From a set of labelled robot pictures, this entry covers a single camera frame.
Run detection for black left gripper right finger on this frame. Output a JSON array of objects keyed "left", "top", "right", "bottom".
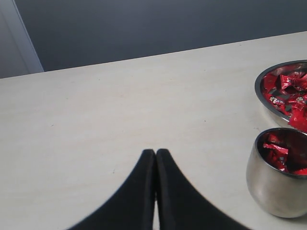
[{"left": 156, "top": 149, "right": 247, "bottom": 230}]

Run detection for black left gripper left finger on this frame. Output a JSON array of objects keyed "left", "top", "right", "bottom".
[{"left": 70, "top": 149, "right": 156, "bottom": 230}]

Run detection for steel cup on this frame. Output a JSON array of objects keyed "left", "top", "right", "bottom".
[{"left": 246, "top": 128, "right": 307, "bottom": 218}]

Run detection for red candies in cup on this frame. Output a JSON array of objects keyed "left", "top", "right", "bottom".
[{"left": 262, "top": 134, "right": 307, "bottom": 176}]

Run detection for metal bowl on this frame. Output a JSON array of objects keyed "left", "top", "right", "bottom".
[{"left": 254, "top": 59, "right": 307, "bottom": 129}]

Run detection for red wrapped candy pile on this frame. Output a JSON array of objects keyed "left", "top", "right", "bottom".
[{"left": 262, "top": 70, "right": 307, "bottom": 117}]

